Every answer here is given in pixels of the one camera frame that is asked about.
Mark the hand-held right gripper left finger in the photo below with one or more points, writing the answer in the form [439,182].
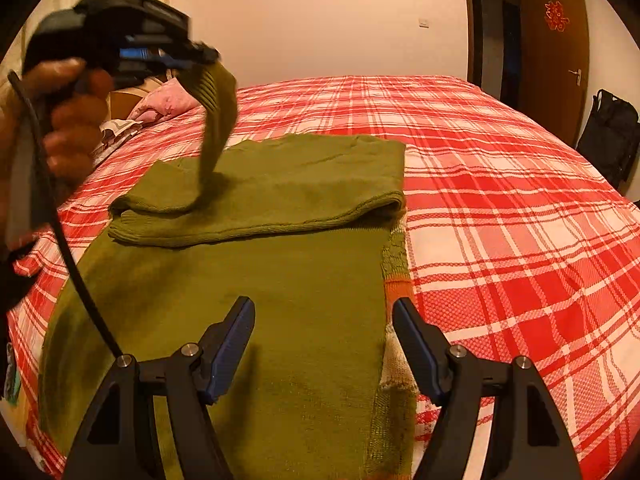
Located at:
[231,345]

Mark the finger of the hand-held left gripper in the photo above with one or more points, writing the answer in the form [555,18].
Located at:
[204,54]
[165,63]

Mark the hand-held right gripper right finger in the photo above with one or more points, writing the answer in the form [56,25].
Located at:
[417,352]

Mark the green knitted sweater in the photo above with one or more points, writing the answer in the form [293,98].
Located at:
[280,280]

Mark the person's left hand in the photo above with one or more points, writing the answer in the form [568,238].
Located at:
[75,120]

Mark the pink pillow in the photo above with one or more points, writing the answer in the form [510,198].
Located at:
[167,100]

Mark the printed cloth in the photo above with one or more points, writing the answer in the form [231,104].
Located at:
[116,132]

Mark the red plaid bed sheet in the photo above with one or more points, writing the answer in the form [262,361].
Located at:
[505,220]

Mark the large black bag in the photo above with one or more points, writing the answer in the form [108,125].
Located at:
[610,135]

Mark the brown wooden door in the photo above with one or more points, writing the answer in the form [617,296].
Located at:
[552,80]

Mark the red paper door decoration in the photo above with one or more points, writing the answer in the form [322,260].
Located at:
[556,16]

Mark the dark wooden door frame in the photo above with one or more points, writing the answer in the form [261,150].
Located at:
[492,35]

